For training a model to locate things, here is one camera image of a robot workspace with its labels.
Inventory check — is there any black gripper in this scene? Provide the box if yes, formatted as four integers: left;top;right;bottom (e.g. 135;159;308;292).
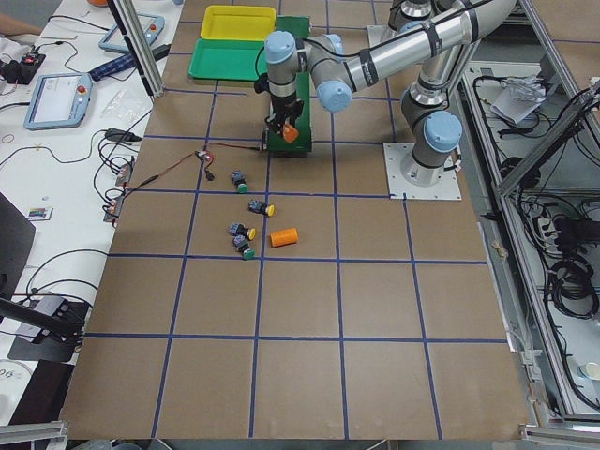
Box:
254;73;304;128

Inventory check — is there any orange cylinder labelled 4680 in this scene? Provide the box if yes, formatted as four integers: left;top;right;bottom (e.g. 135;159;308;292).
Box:
281;123;299;143

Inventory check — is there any green push button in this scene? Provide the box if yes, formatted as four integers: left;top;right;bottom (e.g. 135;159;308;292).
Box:
231;171;248;194
232;235;255;261

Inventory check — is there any yellow push button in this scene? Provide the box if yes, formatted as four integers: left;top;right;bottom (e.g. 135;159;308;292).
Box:
247;199;276;218
228;222;256;241

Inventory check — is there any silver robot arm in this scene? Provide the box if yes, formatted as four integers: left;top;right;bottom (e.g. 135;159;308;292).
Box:
254;0;515;187

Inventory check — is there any green conveyor belt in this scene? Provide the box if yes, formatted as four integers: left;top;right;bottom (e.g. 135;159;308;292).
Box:
255;15;312;156

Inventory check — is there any green tray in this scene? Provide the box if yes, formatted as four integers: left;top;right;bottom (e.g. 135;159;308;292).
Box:
188;38;266;82

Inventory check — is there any small controller circuit board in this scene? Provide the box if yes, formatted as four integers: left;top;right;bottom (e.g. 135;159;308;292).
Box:
195;150;215;167

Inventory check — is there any yellow tray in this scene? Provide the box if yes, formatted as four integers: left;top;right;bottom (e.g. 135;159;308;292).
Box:
200;5;276;41

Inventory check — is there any plain orange cylinder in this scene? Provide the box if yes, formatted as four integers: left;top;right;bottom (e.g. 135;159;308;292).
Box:
269;227;299;248

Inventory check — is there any blue teach pendant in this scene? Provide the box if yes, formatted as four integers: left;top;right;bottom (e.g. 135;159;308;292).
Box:
23;73;93;130
97;13;167;53

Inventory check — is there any blue plaid umbrella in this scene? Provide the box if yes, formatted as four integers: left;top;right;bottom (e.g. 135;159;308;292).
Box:
88;53;135;82

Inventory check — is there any black power adapter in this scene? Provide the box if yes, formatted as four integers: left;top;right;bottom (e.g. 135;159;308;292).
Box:
104;127;143;143

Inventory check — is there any red black wire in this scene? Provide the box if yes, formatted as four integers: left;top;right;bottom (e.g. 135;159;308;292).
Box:
125;142;263;193

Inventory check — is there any aluminium frame post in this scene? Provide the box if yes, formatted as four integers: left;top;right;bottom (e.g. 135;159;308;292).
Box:
108;0;164;98

